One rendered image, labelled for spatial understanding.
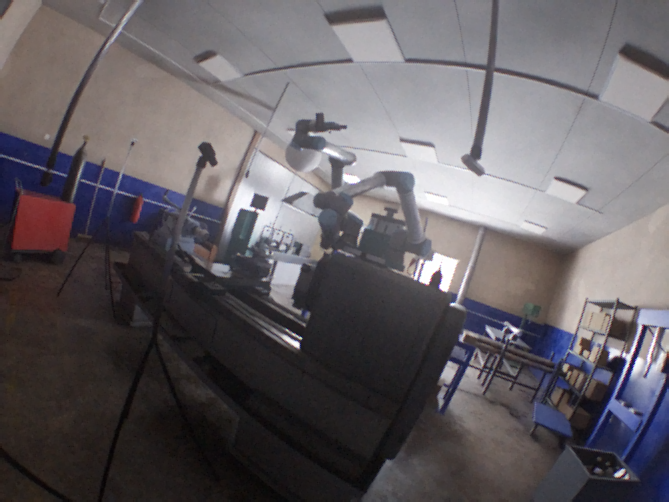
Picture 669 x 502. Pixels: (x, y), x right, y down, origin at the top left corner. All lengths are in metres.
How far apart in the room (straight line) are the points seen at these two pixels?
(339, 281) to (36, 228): 3.53
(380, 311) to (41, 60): 5.67
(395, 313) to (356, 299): 0.18
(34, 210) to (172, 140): 3.19
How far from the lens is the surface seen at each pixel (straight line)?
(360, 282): 1.18
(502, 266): 8.51
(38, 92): 5.47
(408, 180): 1.78
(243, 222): 6.12
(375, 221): 2.55
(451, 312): 1.17
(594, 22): 2.47
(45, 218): 3.90
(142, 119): 5.63
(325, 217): 1.32
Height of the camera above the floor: 1.36
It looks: 1 degrees down
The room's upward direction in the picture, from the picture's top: 20 degrees clockwise
